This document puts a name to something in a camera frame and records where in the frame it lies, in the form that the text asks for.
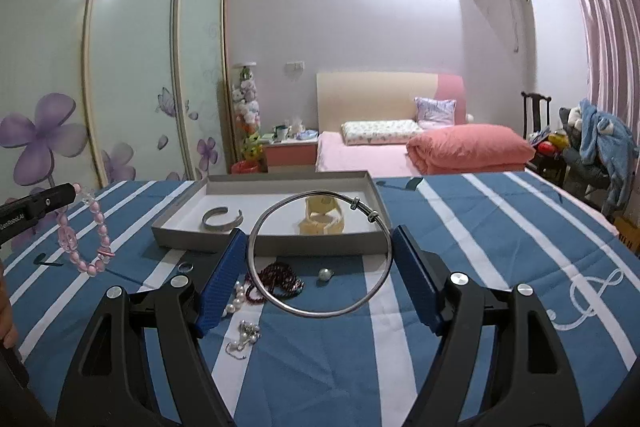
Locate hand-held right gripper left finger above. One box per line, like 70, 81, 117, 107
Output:
56, 227, 249, 427

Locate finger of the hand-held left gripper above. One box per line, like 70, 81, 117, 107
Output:
27, 183, 83, 220

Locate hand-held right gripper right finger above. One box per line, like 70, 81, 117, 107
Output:
391, 224, 586, 427

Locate white pearl bracelet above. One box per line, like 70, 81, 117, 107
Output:
220, 274, 253, 318

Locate dark red bead necklace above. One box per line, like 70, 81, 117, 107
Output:
245, 261, 305, 300

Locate grey cardboard box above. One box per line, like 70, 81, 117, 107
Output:
151, 172, 396, 258

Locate silver bangle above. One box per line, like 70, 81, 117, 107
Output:
247, 190, 393, 319

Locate pink bead bracelet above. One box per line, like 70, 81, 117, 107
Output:
56, 184, 116, 278

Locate person's left hand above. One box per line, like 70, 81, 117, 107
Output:
0, 259, 19, 350

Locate blue white striped blanket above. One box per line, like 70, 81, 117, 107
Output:
0, 171, 636, 427

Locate yellow jade bangle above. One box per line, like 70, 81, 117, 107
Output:
298, 196, 351, 235

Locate pink bed with headboard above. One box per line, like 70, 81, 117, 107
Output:
315, 72, 546, 175

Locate folded pink quilt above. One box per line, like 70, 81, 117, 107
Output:
406, 123, 537, 175

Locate pink nightstand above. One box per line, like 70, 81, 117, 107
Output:
262, 138, 320, 172

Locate white patterned pillow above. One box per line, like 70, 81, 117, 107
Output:
341, 119, 423, 146

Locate flower print sliding wardrobe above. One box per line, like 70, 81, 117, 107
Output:
0, 0, 236, 208

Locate lilac pillow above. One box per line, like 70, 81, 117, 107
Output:
413, 96, 458, 128

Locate column of plush toys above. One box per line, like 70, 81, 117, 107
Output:
231, 63, 263, 162

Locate colourful toys on chair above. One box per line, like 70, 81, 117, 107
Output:
532, 129, 568, 158

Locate pile of dark clothes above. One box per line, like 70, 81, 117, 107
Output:
557, 107, 603, 205

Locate dark wooden chair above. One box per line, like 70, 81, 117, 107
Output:
520, 91, 568, 185

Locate yellow cardboard box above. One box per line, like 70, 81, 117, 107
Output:
612, 214, 640, 256

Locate white covered standing unit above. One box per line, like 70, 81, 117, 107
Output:
456, 0, 536, 145

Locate light blue garment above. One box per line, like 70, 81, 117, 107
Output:
577, 99, 636, 218

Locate pink curtain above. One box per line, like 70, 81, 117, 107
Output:
552, 0, 640, 118

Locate silver cuff bracelet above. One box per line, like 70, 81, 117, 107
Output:
201, 206, 245, 230

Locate silver chain with pearls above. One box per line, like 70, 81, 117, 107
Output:
226, 319, 262, 360

